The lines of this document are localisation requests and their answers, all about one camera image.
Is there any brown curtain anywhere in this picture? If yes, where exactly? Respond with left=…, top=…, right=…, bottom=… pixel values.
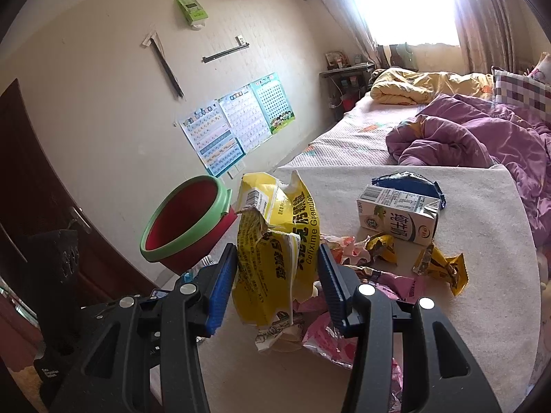
left=297, top=0, right=380, bottom=70
left=454, top=0, right=523, bottom=74

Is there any brown wooden door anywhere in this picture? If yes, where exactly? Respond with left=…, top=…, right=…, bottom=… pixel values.
left=0, top=78, right=159, bottom=353

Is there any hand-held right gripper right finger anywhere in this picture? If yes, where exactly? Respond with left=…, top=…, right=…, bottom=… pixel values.
left=318, top=244, right=502, bottom=413

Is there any white cartoon-print wrapper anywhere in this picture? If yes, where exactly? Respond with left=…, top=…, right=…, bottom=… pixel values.
left=255, top=310, right=304, bottom=353

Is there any metal door handle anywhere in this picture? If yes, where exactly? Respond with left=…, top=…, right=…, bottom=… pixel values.
left=69, top=206, right=92, bottom=235

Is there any white milk carton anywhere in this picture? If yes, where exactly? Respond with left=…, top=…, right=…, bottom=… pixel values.
left=356, top=183, right=440, bottom=246

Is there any green wall tissue box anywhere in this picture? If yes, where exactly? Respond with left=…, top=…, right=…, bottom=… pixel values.
left=174, top=0, right=209, bottom=31

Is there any bright window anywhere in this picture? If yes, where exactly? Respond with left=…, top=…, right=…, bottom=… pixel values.
left=344, top=0, right=459, bottom=46

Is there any purple quilt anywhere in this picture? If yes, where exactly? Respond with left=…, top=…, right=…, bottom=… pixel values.
left=385, top=93, right=551, bottom=242

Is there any white chart wall poster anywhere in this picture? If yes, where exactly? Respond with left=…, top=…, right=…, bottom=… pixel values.
left=217, top=84, right=273, bottom=156

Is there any pink plush toy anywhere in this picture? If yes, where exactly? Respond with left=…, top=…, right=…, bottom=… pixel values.
left=527, top=52, right=551, bottom=82

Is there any blue-bordered wall poster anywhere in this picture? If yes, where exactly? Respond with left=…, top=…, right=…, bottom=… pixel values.
left=178, top=100, right=246, bottom=178

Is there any dark small desk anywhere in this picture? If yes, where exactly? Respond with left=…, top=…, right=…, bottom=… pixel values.
left=319, top=62, right=376, bottom=119

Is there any red bucket with green rim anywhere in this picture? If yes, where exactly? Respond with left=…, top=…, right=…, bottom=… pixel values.
left=139, top=175, right=238, bottom=275

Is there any beige table cloth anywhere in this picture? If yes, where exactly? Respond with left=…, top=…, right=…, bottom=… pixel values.
left=189, top=164, right=542, bottom=413

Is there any green chart wall poster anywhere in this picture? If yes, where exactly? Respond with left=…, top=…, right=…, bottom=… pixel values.
left=250, top=72, right=297, bottom=135

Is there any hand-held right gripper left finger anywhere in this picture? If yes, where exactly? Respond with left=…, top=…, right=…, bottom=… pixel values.
left=49, top=243, right=239, bottom=413

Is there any black angled wall bar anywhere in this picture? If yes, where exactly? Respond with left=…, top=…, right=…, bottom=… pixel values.
left=141, top=30, right=185, bottom=99

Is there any pink patterned snack wrapper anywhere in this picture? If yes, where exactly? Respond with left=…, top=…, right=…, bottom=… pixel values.
left=353, top=267, right=428, bottom=310

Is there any blue snack wrapper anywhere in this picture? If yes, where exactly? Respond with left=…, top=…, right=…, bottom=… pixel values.
left=371, top=172, right=446, bottom=211

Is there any yellow snack wrapper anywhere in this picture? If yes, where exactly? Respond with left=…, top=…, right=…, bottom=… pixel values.
left=412, top=243, right=468, bottom=297
left=361, top=232, right=397, bottom=264

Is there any checked pillow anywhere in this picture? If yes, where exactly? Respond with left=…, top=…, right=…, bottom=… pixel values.
left=491, top=66, right=551, bottom=117

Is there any bed with patterned sheet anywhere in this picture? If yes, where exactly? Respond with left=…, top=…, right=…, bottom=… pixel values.
left=275, top=66, right=551, bottom=246

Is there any yellow medicine bag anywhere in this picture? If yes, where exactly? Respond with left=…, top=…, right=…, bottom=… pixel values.
left=231, top=170, right=321, bottom=325

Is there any yellow quilt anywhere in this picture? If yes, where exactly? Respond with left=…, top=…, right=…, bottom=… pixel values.
left=370, top=66, right=493, bottom=106

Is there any black wall rail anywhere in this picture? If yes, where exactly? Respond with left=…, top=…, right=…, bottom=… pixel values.
left=202, top=35, right=250, bottom=63

